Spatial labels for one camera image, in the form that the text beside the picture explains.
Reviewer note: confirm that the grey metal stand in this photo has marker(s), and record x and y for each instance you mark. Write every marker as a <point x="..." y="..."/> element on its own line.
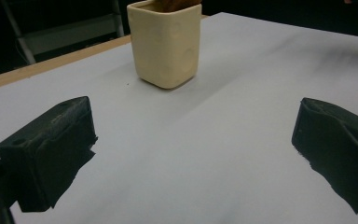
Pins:
<point x="71" y="35"/>

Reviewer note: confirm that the wooden hairbrush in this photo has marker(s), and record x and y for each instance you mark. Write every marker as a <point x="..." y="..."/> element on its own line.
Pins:
<point x="177" y="4"/>

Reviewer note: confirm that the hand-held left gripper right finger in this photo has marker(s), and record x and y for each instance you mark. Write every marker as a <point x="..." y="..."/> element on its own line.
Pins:
<point x="338" y="146"/>

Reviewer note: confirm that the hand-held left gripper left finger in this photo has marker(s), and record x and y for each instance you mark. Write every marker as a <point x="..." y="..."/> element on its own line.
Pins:
<point x="46" y="149"/>

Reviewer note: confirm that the cream square cup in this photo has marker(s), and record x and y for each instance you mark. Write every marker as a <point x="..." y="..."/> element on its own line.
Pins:
<point x="166" y="46"/>

